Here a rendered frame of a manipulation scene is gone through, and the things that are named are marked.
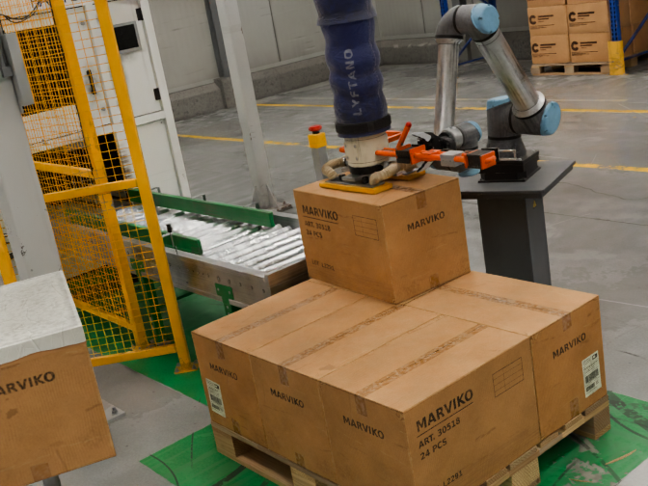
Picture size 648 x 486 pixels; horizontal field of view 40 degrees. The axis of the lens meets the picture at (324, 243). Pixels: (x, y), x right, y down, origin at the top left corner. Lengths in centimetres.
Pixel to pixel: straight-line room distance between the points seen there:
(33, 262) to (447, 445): 207
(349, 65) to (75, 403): 169
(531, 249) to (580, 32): 766
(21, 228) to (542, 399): 227
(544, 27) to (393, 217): 880
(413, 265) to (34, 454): 160
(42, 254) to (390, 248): 158
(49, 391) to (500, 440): 145
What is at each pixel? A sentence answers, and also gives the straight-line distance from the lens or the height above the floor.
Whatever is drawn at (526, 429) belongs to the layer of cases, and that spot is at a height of 23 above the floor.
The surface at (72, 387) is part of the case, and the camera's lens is 255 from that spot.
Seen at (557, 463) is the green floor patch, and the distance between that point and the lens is 341.
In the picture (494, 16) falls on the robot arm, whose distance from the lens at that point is 373.
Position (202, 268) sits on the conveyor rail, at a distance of 432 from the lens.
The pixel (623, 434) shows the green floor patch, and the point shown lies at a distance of 357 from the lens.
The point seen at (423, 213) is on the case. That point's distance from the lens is 348.
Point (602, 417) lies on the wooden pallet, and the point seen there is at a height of 7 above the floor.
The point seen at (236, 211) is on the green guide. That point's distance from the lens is 499.
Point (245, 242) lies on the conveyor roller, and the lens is 461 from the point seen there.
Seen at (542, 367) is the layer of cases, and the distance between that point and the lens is 317.
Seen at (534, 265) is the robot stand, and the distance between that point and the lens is 430.
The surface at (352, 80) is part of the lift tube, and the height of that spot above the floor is 138.
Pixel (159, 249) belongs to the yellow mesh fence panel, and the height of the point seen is 65.
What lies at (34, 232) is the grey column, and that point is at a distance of 410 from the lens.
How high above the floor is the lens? 182
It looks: 17 degrees down
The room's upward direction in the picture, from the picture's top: 10 degrees counter-clockwise
